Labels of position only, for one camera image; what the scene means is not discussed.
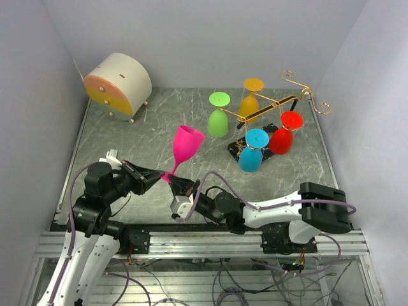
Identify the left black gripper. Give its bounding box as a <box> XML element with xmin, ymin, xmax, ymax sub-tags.
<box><xmin>103</xmin><ymin>159</ymin><xmax>164</xmax><ymax>203</ymax></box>

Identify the pink wine glass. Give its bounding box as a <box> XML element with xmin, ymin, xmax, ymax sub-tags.
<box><xmin>162</xmin><ymin>125</ymin><xmax>205</xmax><ymax>182</ymax></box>

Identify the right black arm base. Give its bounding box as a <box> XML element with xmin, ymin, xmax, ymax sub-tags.
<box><xmin>260</xmin><ymin>222</ymin><xmax>317</xmax><ymax>255</ymax></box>

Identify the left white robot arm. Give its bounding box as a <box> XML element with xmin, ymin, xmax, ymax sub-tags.
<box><xmin>38</xmin><ymin>160</ymin><xmax>164</xmax><ymax>305</ymax></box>

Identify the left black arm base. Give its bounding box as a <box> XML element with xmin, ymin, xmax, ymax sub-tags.
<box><xmin>103</xmin><ymin>221</ymin><xmax>150</xmax><ymax>255</ymax></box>

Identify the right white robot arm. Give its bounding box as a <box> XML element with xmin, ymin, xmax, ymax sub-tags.
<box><xmin>167</xmin><ymin>175</ymin><xmax>356</xmax><ymax>252</ymax></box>

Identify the green wine glass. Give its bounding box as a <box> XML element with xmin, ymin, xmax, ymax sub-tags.
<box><xmin>208</xmin><ymin>92</ymin><xmax>230</xmax><ymax>138</ymax></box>

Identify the blue wine glass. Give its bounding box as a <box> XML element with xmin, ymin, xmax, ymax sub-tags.
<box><xmin>238</xmin><ymin>129</ymin><xmax>269</xmax><ymax>173</ymax></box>

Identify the orange wine glass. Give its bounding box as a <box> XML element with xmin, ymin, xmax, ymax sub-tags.
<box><xmin>238</xmin><ymin>78</ymin><xmax>264</xmax><ymax>117</ymax></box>

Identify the red wine glass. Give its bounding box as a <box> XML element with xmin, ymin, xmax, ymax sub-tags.
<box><xmin>268</xmin><ymin>111</ymin><xmax>303</xmax><ymax>155</ymax></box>

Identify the round white drawer cabinet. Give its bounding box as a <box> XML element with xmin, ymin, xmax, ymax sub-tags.
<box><xmin>84</xmin><ymin>52</ymin><xmax>152</xmax><ymax>124</ymax></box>

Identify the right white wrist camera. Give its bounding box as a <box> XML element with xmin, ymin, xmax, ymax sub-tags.
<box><xmin>170</xmin><ymin>195</ymin><xmax>193</xmax><ymax>222</ymax></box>

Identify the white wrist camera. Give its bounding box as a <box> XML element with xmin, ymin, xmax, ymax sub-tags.
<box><xmin>170</xmin><ymin>195</ymin><xmax>193</xmax><ymax>222</ymax></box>
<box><xmin>99</xmin><ymin>149</ymin><xmax>122</xmax><ymax>169</ymax></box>

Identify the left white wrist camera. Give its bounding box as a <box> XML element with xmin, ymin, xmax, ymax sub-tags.
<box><xmin>99</xmin><ymin>149</ymin><xmax>122</xmax><ymax>169</ymax></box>

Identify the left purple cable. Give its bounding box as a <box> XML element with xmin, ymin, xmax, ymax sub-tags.
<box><xmin>47</xmin><ymin>164</ymin><xmax>96</xmax><ymax>306</ymax></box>

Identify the aluminium mounting frame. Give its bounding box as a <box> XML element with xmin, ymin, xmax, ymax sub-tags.
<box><xmin>19</xmin><ymin>224</ymin><xmax>385</xmax><ymax>305</ymax></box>

